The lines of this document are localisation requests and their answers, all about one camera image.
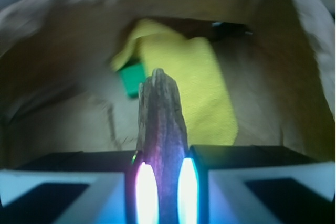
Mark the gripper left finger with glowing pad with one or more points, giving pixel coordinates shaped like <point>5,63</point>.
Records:
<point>80,187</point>

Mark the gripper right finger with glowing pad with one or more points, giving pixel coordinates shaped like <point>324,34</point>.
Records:
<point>255,184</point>

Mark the dark wood chip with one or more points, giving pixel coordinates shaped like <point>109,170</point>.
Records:
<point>162,138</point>

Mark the brown paper bag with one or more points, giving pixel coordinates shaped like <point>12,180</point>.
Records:
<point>59,95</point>

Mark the green rectangular block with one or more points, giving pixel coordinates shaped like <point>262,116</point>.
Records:
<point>131,76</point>

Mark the yellow cloth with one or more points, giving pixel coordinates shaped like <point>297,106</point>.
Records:
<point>206,105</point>

